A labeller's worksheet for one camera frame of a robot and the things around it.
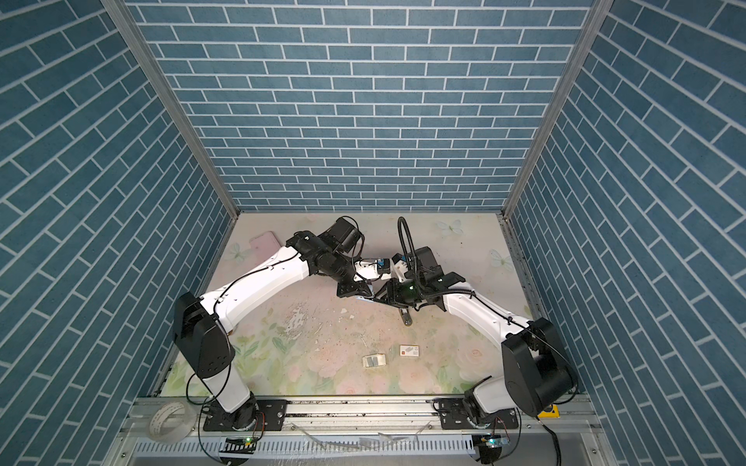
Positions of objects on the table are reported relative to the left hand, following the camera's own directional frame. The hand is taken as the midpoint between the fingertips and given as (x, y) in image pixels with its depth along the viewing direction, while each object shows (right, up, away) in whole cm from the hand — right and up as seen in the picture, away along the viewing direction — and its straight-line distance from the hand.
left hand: (369, 286), depth 79 cm
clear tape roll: (-51, -34, -5) cm, 61 cm away
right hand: (+1, -3, +2) cm, 4 cm away
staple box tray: (+1, -22, +4) cm, 23 cm away
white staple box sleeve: (+11, -20, +5) cm, 23 cm away
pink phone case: (-42, +10, +29) cm, 52 cm away
